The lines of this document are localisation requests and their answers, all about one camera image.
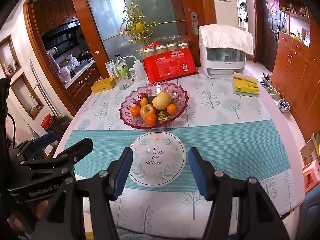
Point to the white printed round plate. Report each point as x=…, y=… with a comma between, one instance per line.
x=158, y=159

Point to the small yellow-orange mandarin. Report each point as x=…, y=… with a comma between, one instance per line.
x=143, y=102

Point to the pink plastic stool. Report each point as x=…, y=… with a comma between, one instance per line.
x=310, y=174

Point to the dark avocado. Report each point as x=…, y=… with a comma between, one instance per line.
x=150, y=99

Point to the wooden cabinet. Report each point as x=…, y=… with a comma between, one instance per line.
x=296, y=69

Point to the small orange kumquat front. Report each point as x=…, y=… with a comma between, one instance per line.
x=135, y=111

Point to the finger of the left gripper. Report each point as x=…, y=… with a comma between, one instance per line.
x=29, y=149
x=71, y=155

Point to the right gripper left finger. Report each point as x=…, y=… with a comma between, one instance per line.
x=64, y=216

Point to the pink glass fruit bowl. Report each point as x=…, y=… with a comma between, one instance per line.
x=153, y=89

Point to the dark entrance door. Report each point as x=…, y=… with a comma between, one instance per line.
x=268, y=19

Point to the gold door ornament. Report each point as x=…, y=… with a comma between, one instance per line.
x=137, y=26

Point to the red apple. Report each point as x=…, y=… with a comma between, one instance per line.
x=147, y=109

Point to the white countertop appliance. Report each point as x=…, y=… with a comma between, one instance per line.
x=221, y=62

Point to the yellow tissue pack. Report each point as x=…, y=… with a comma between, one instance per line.
x=245, y=85

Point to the clear plastic bottle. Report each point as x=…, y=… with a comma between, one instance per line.
x=121, y=67

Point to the white squeeze bottle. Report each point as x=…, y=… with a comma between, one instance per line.
x=132, y=61

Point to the yellow pear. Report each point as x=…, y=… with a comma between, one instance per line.
x=161, y=101

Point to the clear drinking glass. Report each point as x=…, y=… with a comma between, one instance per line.
x=123, y=82

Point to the white towel on appliance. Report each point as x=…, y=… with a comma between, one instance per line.
x=226, y=36

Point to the large orange mandarin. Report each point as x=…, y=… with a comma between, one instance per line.
x=151, y=119

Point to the red paper cup package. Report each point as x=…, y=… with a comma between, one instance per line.
x=169, y=65

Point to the spotted ripe banana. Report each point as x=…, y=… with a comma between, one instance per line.
x=163, y=115

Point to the yellow cardboard box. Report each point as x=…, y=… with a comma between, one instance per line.
x=103, y=85

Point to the teal patterned tablecloth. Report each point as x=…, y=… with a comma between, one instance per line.
x=239, y=135

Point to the small glass jar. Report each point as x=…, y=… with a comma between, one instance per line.
x=133, y=75

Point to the red pot on floor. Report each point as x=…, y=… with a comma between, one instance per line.
x=47, y=121

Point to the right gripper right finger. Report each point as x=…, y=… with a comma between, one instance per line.
x=257, y=215

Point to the small white carton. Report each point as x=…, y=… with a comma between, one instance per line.
x=111, y=68

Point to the cardboard box on floor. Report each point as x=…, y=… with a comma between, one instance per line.
x=310, y=151

